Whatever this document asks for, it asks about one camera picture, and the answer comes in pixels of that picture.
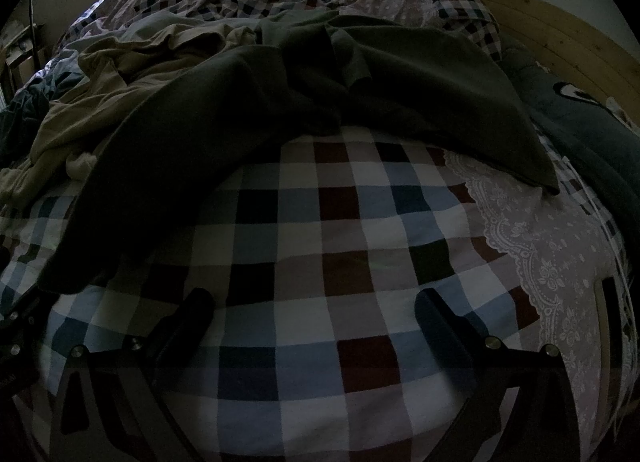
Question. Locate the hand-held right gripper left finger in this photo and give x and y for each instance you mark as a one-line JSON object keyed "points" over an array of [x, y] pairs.
{"points": [[197, 312]]}

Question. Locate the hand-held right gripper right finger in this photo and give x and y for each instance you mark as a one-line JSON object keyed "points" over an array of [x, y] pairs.
{"points": [[430, 317]]}

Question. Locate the dark green shirt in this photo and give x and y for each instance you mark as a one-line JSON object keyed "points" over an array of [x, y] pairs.
{"points": [[250, 107]]}

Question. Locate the large-check bed sheet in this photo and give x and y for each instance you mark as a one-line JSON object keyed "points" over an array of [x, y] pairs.
{"points": [[350, 242]]}

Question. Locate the dark teal garment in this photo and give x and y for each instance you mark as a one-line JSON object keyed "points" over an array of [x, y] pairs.
{"points": [[22, 112]]}

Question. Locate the dark teal plush pillow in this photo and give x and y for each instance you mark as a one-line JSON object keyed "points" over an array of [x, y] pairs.
{"points": [[580, 142]]}

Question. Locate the beige shirt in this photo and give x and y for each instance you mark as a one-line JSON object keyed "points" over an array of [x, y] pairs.
{"points": [[100, 92]]}

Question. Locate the wooden headboard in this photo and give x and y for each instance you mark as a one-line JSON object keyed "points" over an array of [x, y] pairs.
{"points": [[560, 27]]}

